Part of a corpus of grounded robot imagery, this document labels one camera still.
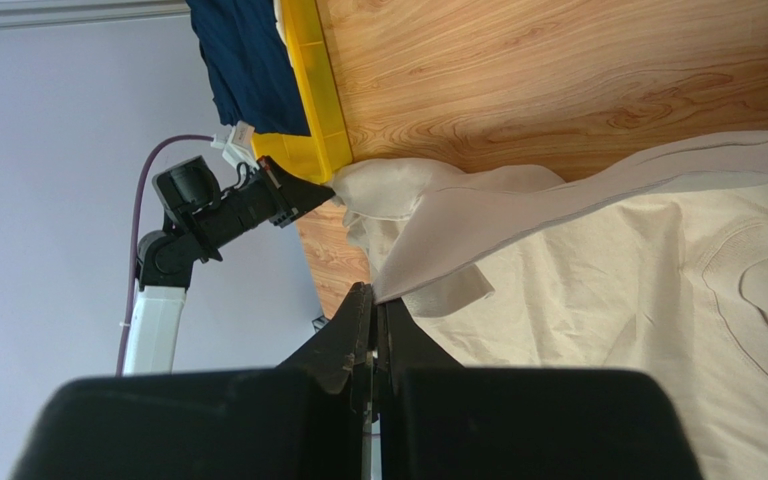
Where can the yellow plastic bin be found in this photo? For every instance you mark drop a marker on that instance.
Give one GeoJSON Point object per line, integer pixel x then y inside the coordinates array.
{"type": "Point", "coordinates": [318, 156]}

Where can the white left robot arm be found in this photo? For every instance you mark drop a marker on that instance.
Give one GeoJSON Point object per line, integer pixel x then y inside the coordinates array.
{"type": "Point", "coordinates": [200, 218]}

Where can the navy blue t-shirt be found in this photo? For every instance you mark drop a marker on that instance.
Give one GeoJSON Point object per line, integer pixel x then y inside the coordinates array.
{"type": "Point", "coordinates": [248, 66]}

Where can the left aluminium corner post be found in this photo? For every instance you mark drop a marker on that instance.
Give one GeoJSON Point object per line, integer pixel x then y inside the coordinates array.
{"type": "Point", "coordinates": [28, 14]}

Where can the beige t-shirt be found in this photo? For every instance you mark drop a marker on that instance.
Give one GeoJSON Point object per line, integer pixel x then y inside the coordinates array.
{"type": "Point", "coordinates": [657, 264]}

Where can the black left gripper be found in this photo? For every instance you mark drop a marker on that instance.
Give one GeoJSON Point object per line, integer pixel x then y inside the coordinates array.
{"type": "Point", "coordinates": [271, 195]}

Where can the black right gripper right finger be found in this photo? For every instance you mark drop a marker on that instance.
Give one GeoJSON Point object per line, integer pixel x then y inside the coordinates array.
{"type": "Point", "coordinates": [443, 420]}

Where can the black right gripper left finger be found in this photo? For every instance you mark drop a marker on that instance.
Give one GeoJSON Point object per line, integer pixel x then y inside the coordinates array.
{"type": "Point", "coordinates": [302, 419]}

